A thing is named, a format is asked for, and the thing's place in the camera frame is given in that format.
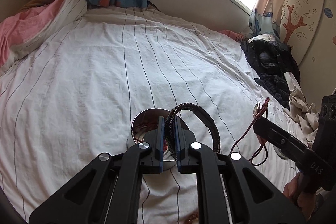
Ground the white striped bed sheet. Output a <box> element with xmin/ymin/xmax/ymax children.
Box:
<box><xmin>1</xmin><ymin>0</ymin><xmax>270</xmax><ymax>220</ymax></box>

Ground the black jacket pile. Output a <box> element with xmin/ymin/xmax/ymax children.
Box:
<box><xmin>240</xmin><ymin>34</ymin><xmax>301</xmax><ymax>109</ymax></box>

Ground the pink blanket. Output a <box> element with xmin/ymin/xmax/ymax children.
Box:
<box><xmin>1</xmin><ymin>0</ymin><xmax>64</xmax><ymax>69</ymax></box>

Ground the round silver metal tin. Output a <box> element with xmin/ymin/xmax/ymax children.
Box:
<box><xmin>127</xmin><ymin>108</ymin><xmax>176</xmax><ymax>171</ymax></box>

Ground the beige crumpled cloth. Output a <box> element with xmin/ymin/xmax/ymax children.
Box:
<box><xmin>284</xmin><ymin>72</ymin><xmax>319</xmax><ymax>148</ymax></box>

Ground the red braided cord bracelet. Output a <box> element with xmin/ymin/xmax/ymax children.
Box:
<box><xmin>230</xmin><ymin>97</ymin><xmax>271</xmax><ymax>167</ymax></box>

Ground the tree print pink curtain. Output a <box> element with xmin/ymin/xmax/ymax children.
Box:
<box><xmin>244</xmin><ymin>0</ymin><xmax>324</xmax><ymax>50</ymax></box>

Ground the person right hand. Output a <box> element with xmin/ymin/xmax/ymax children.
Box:
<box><xmin>283</xmin><ymin>172</ymin><xmax>319</xmax><ymax>221</ymax></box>

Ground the amber bead bracelet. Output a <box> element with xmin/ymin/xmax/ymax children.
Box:
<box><xmin>183</xmin><ymin>212</ymin><xmax>200</xmax><ymax>224</ymax></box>

